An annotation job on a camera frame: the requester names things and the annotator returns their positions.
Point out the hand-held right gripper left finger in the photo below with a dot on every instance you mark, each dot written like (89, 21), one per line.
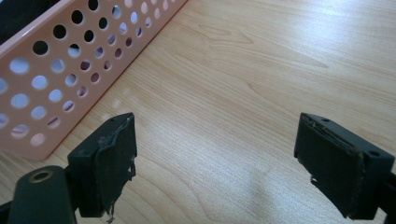
(102, 168)

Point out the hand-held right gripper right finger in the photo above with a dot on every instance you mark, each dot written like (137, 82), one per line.
(330, 161)

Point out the pink perforated plastic basket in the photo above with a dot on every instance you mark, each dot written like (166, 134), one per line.
(62, 71)

